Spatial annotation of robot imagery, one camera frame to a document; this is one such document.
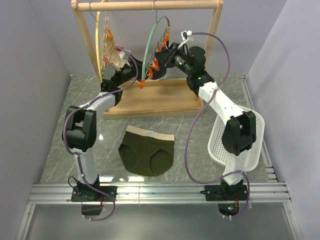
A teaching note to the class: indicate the aluminium mounting rail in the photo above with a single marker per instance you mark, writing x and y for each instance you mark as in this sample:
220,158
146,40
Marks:
162,211

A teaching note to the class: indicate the wooden clothes rack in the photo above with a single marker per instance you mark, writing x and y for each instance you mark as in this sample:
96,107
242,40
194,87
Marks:
159,97

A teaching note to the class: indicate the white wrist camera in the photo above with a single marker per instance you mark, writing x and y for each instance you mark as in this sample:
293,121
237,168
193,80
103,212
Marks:
123,55
187,36

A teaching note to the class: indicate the white perforated plastic basket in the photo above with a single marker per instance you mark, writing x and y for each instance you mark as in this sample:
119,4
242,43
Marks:
218,153

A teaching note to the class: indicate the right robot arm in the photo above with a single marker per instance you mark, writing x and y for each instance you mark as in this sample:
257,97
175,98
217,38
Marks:
240,132

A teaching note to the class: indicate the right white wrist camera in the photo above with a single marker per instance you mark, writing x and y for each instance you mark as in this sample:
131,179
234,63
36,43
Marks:
187,36

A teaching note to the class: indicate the orange clip on yellow hanger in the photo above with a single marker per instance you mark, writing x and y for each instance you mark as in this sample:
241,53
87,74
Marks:
109,33

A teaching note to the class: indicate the navy blue underwear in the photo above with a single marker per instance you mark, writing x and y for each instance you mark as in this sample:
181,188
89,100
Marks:
159,74

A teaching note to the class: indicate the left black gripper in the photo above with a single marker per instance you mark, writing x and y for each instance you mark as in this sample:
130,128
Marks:
139,65

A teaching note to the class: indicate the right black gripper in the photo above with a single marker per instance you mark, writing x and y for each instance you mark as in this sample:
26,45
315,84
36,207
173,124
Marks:
167,56

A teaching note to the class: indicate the end orange clip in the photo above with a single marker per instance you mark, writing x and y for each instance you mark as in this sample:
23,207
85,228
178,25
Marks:
141,84

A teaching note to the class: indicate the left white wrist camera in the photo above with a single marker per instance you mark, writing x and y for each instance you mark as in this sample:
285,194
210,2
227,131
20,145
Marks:
123,55

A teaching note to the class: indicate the green wire hanger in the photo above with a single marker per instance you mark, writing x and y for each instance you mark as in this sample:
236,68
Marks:
148,56

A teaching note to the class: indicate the olive green underwear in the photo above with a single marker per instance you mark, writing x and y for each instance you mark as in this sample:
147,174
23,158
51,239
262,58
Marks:
145,152

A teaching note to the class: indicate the beige underwear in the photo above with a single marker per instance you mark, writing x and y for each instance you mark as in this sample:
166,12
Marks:
109,50

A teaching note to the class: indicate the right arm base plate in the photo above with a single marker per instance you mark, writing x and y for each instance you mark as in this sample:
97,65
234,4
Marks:
225,192

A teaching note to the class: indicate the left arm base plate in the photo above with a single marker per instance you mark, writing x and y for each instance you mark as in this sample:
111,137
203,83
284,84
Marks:
86,194

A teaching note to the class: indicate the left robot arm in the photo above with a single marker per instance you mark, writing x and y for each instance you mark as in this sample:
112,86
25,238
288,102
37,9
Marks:
79,132

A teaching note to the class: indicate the yellow plastic hanger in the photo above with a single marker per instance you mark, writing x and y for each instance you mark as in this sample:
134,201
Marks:
97,65

